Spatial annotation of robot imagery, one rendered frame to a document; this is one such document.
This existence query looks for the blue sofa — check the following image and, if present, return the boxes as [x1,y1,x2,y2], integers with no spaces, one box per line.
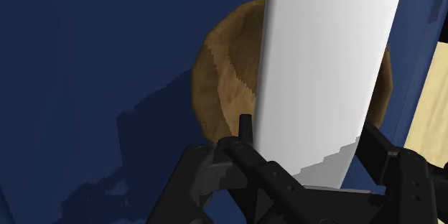
[0,0,448,224]

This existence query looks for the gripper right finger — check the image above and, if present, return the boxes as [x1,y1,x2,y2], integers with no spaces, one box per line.
[355,121,448,224]

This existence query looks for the brown wooden bowl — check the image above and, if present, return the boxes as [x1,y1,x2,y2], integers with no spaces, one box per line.
[190,0,394,146]

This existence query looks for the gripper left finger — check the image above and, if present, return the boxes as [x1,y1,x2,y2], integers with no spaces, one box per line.
[145,113,306,224]

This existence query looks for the tall white box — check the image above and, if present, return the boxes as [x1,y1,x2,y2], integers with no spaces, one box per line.
[252,0,409,190]

